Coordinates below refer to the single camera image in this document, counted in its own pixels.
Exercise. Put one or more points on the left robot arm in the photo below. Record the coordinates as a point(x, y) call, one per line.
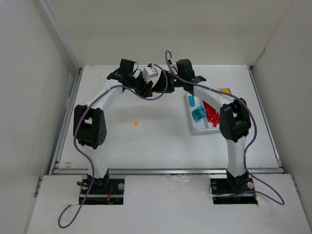
point(90, 129)

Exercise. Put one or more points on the teal long brick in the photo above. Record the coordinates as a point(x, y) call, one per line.
point(191, 100)

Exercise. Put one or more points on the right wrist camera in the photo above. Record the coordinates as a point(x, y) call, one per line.
point(171, 62)

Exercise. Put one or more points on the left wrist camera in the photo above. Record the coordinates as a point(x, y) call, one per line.
point(149, 72)

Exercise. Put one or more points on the teal frog printed brick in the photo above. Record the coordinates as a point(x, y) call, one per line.
point(198, 113)

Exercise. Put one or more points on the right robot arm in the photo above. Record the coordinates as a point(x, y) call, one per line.
point(234, 120)

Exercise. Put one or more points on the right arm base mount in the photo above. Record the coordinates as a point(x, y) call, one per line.
point(224, 194)

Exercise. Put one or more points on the white divided tray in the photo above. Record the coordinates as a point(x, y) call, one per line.
point(216, 100)

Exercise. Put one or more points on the aluminium frame rail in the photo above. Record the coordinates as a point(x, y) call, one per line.
point(57, 171)

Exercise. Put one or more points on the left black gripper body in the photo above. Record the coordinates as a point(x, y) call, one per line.
point(140, 85)

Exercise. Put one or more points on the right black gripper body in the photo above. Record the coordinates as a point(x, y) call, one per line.
point(165, 82)

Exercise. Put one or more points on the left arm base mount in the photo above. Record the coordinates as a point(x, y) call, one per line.
point(112, 195)

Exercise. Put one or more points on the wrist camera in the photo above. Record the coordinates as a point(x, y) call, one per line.
point(171, 62)
point(149, 72)

